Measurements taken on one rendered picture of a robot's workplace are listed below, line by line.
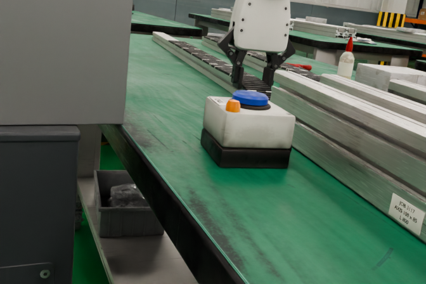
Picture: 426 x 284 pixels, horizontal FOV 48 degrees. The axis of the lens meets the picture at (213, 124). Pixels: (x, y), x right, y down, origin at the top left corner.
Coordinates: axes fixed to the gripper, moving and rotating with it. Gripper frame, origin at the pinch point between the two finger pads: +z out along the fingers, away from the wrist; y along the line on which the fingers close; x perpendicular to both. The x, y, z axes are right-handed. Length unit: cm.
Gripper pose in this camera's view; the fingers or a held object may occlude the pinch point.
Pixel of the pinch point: (252, 78)
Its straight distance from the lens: 86.8
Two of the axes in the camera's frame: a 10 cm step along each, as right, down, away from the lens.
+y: -9.5, -0.4, -3.1
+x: 2.8, 2.8, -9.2
